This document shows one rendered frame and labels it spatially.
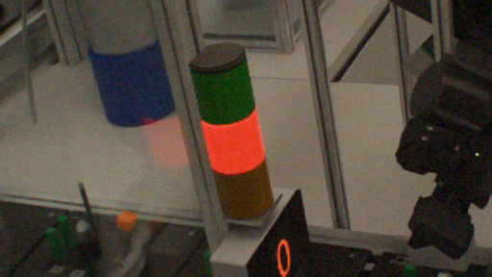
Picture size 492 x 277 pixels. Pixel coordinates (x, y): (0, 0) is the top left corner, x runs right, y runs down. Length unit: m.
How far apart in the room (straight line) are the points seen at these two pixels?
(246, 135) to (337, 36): 1.32
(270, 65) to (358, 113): 0.30
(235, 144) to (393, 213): 0.74
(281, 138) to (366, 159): 0.18
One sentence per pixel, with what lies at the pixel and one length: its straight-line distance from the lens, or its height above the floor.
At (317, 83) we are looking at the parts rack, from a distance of 1.29.
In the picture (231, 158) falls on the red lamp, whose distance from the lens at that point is 0.86.
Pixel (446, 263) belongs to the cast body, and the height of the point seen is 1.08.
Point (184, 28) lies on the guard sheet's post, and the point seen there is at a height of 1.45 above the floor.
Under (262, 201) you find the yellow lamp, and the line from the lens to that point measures 0.89.
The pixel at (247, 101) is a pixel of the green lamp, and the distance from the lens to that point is 0.84.
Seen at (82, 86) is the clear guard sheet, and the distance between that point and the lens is 0.73.
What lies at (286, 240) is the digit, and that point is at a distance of 0.94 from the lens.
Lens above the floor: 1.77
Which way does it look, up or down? 30 degrees down
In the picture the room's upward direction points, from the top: 11 degrees counter-clockwise
